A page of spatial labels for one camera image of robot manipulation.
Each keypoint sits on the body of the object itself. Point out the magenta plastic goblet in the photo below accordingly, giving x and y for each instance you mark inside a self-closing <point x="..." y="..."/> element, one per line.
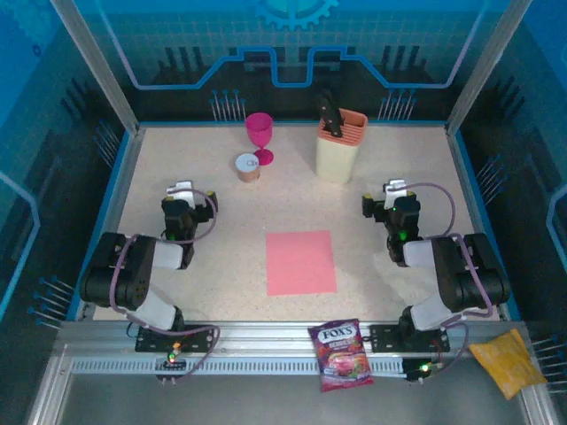
<point x="259" y="128"/>

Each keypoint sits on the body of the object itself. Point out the tin can with pull tab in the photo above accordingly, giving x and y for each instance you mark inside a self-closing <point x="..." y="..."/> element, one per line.
<point x="248" y="172"/>

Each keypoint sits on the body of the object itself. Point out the small circuit board with LED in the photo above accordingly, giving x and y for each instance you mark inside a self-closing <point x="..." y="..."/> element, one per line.
<point x="421" y="369"/>
<point x="175" y="359"/>

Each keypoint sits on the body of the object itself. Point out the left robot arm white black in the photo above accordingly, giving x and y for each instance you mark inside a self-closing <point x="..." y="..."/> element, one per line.
<point x="133" y="274"/>

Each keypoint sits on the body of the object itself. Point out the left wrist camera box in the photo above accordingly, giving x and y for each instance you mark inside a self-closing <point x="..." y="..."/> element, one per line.
<point x="180" y="190"/>

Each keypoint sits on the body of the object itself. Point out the yellow snack bag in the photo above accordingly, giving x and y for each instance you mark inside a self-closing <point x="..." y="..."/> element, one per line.
<point x="509" y="363"/>

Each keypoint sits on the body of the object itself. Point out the beige knife block orange top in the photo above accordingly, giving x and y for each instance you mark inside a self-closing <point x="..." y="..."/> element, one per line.
<point x="334" y="159"/>

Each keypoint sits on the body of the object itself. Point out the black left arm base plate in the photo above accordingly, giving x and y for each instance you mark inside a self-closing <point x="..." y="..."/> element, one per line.
<point x="204" y="343"/>

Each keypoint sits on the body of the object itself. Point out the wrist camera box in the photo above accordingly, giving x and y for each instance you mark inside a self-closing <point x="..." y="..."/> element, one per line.
<point x="180" y="190"/>
<point x="395" y="186"/>

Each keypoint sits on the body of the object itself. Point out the pink cloth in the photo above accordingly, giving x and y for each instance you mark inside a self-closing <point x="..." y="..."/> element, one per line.
<point x="301" y="263"/>

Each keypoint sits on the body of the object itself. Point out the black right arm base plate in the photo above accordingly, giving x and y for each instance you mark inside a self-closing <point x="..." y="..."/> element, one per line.
<point x="383" y="338"/>

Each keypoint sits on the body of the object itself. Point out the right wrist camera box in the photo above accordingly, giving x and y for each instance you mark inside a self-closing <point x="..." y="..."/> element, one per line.
<point x="395" y="186"/>

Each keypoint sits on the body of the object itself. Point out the aluminium frame rail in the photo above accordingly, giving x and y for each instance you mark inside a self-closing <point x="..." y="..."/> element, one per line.
<point x="266" y="336"/>

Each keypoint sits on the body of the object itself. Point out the aluminium frame post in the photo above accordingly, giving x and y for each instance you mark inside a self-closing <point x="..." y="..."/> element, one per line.
<point x="95" y="62"/>
<point x="487" y="62"/>

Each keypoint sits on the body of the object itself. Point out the purple Fox's candy bag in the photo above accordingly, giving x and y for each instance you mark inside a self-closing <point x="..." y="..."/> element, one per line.
<point x="341" y="358"/>

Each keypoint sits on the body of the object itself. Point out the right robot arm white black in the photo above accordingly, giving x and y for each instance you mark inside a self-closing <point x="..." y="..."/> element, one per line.
<point x="460" y="279"/>

